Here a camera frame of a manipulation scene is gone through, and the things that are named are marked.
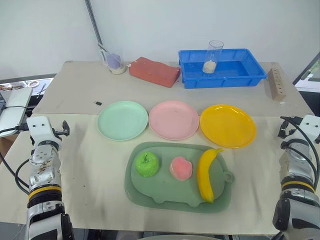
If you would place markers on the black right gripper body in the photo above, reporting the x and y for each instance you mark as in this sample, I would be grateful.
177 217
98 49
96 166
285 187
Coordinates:
288 130

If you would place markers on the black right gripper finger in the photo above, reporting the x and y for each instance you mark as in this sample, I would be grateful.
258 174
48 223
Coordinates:
281 130

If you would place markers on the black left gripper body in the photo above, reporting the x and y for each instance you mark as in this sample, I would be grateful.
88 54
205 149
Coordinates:
58 132

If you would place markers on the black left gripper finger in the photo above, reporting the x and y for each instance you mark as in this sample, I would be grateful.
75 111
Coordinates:
67 132
66 124

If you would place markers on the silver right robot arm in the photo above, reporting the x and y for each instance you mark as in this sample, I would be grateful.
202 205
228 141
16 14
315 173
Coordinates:
297 190

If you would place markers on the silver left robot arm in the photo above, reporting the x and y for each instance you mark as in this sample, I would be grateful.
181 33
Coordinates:
45 175

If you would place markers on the yellow plate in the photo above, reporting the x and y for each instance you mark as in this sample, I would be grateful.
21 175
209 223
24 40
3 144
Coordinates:
228 126

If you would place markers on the mint green plate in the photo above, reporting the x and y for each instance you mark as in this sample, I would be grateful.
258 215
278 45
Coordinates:
122 120

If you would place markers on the pink plate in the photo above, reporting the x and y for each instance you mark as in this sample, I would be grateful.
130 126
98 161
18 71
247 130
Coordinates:
174 120

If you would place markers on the small black clip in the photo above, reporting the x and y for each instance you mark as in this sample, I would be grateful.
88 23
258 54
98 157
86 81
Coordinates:
98 102

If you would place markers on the wooden block with holes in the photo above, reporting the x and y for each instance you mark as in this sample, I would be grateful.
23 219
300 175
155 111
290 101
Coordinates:
277 84

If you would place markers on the cream table cloth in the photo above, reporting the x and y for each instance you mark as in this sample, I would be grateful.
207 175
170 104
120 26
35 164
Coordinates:
100 170

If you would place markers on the clear glass with purple scoop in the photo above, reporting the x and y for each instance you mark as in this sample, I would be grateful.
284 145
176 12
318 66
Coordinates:
113 62

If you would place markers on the green apple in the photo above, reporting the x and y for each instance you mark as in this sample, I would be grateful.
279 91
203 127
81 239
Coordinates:
147 164

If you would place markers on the blue plastic bin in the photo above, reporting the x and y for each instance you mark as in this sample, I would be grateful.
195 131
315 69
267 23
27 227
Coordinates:
220 68

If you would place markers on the yellow banana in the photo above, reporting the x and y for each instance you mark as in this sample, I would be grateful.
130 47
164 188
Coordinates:
205 175

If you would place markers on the tall clear plastic cup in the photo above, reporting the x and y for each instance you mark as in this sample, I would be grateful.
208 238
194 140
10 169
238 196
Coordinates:
212 58

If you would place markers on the red brick block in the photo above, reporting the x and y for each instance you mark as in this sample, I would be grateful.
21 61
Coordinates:
155 72

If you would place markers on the grey metal pole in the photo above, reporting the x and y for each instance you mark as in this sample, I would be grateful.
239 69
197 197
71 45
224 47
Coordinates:
94 23

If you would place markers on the pink peach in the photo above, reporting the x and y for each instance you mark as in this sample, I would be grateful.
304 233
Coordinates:
181 168

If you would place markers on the green pig-shaped tray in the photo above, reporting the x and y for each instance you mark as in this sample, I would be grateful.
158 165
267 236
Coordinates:
175 190

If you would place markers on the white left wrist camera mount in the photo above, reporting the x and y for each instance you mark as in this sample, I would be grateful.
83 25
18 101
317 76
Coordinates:
40 128

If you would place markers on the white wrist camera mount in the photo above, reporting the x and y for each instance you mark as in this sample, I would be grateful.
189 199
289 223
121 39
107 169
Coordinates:
40 128
310 128

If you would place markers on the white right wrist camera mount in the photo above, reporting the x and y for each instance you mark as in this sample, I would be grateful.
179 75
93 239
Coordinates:
310 128

